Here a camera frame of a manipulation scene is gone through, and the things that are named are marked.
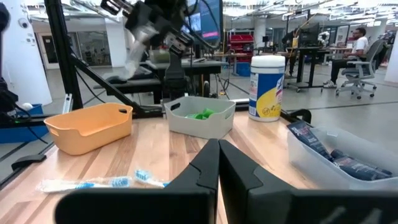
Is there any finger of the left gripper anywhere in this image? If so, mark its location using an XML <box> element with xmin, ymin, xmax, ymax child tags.
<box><xmin>126</xmin><ymin>2</ymin><xmax>153</xmax><ymax>32</ymax></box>
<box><xmin>152</xmin><ymin>18</ymin><xmax>175</xmax><ymax>43</ymax></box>

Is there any blue bin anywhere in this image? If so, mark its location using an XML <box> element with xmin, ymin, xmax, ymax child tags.
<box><xmin>0</xmin><ymin>103</ymin><xmax>50</xmax><ymax>144</ymax></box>

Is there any dark desk monitor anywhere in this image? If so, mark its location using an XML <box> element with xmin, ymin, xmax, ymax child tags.
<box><xmin>297</xmin><ymin>22</ymin><xmax>321</xmax><ymax>48</ymax></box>

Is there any yellow plastic bin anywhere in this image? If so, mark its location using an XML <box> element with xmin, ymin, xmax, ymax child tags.
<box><xmin>44</xmin><ymin>102</ymin><xmax>134</xmax><ymax>156</ymax></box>

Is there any black standing desk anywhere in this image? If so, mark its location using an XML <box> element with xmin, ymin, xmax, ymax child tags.
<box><xmin>284</xmin><ymin>45</ymin><xmax>332</xmax><ymax>93</ymax></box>

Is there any green travel bottle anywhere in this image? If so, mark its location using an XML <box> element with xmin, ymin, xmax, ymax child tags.
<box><xmin>200</xmin><ymin>107</ymin><xmax>216</xmax><ymax>119</ymax></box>
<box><xmin>185</xmin><ymin>112</ymin><xmax>206</xmax><ymax>121</ymax></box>

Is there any person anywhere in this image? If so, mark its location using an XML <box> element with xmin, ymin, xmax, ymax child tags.
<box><xmin>322</xmin><ymin>27</ymin><xmax>370</xmax><ymax>90</ymax></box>

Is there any clear plastic bin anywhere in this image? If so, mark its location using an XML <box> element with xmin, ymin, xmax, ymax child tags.
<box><xmin>286</xmin><ymin>123</ymin><xmax>398</xmax><ymax>192</ymax></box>

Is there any monitor with blue screen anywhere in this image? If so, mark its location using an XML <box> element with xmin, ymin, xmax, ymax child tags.
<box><xmin>180</xmin><ymin>0</ymin><xmax>224</xmax><ymax>44</ymax></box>

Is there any grey plastic bin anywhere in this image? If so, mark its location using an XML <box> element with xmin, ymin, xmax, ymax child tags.
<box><xmin>163</xmin><ymin>95</ymin><xmax>237</xmax><ymax>141</ymax></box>

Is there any grey office chair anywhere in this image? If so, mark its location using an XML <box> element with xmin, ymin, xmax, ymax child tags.
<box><xmin>335</xmin><ymin>38</ymin><xmax>387</xmax><ymax>101</ymax></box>

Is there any black computer mouse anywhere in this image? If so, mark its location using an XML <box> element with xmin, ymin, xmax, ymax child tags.
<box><xmin>105</xmin><ymin>75</ymin><xmax>128</xmax><ymax>85</ymax></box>

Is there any dark toothpaste tube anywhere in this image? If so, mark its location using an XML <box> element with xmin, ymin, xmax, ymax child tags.
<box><xmin>333</xmin><ymin>154</ymin><xmax>393</xmax><ymax>182</ymax></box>
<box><xmin>330</xmin><ymin>148</ymin><xmax>354</xmax><ymax>161</ymax></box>
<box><xmin>286</xmin><ymin>120</ymin><xmax>334</xmax><ymax>162</ymax></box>

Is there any white wipes canister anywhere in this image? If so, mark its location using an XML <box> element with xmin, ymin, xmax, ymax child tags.
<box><xmin>248</xmin><ymin>54</ymin><xmax>286</xmax><ymax>123</ymax></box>

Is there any red shelving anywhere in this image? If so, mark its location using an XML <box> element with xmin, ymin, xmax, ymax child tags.
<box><xmin>228</xmin><ymin>33</ymin><xmax>255</xmax><ymax>54</ymax></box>

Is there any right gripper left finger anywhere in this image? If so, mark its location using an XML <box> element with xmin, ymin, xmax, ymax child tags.
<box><xmin>164</xmin><ymin>138</ymin><xmax>220</xmax><ymax>190</ymax></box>

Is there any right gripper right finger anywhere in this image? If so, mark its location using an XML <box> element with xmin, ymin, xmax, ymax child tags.
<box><xmin>219</xmin><ymin>139</ymin><xmax>295</xmax><ymax>224</ymax></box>

